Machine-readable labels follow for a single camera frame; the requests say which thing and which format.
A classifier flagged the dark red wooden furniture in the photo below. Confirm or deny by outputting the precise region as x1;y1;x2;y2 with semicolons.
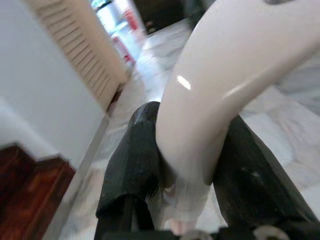
0;141;77;240

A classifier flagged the beige dustpan with white handle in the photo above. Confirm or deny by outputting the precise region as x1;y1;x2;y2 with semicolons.
146;0;320;227

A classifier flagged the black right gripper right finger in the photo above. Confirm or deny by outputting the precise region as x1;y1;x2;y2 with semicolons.
211;115;319;230

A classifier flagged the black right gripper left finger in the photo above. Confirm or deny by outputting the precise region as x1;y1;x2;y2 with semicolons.
95;100;166;235

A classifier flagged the beige louvred door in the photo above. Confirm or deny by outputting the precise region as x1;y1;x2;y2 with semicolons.
23;0;131;114

